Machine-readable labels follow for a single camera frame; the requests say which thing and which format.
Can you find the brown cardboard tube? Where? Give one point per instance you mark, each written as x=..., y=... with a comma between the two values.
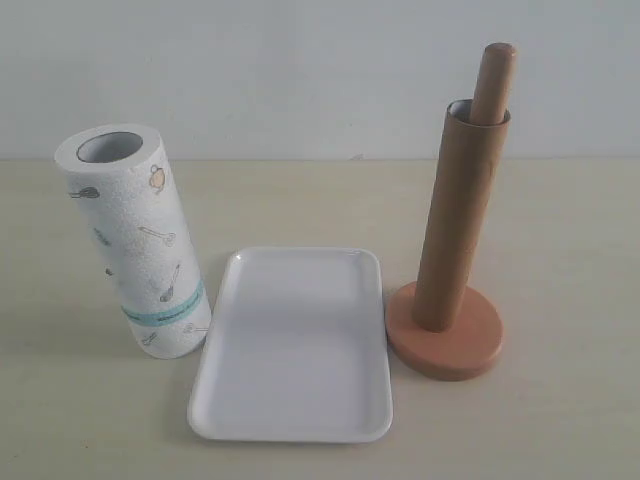
x=468, y=158

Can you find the white printed paper towel roll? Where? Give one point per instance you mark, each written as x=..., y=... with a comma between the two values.
x=120, y=177

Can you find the wooden paper towel holder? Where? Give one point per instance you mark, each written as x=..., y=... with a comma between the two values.
x=472, y=345

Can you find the white rectangular plastic tray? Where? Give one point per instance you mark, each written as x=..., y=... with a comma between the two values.
x=296, y=351

